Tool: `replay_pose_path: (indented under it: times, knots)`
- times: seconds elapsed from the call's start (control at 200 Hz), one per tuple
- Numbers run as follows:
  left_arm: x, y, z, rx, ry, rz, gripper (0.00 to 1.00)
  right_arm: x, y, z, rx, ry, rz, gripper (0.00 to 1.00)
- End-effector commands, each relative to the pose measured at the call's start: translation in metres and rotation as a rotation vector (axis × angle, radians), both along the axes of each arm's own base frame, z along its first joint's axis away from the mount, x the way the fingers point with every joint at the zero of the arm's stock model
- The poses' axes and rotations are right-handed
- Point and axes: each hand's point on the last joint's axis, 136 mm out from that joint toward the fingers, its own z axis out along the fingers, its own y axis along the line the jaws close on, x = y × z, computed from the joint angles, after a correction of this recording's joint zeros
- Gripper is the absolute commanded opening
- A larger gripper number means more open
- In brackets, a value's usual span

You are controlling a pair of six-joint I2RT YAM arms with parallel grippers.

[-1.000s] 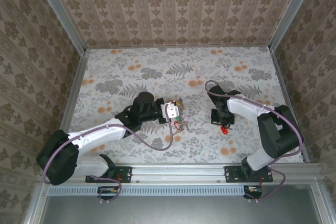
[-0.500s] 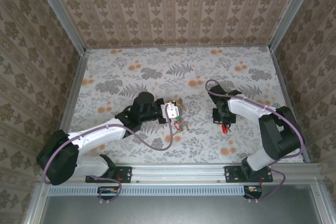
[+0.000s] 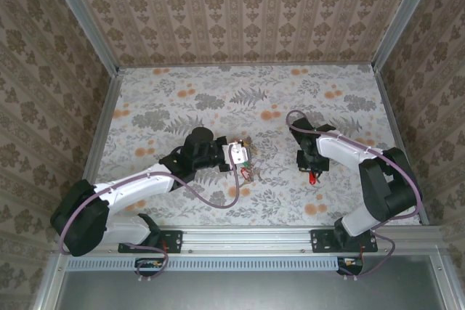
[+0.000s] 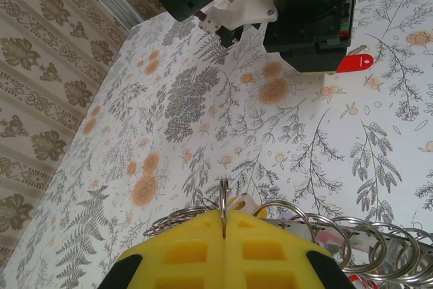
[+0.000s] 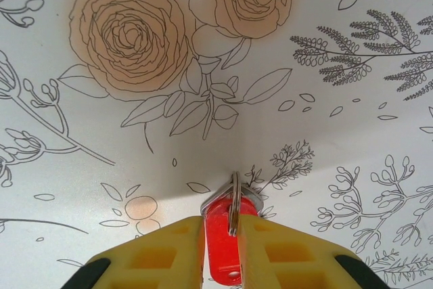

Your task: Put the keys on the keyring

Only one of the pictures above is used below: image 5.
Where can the red tag key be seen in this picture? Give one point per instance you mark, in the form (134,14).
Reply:
(220,241)

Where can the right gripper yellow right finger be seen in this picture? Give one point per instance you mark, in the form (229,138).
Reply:
(287,258)

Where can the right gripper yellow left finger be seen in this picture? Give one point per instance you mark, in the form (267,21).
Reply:
(162,262)

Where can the floral patterned table cover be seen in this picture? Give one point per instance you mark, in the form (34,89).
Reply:
(101,65)

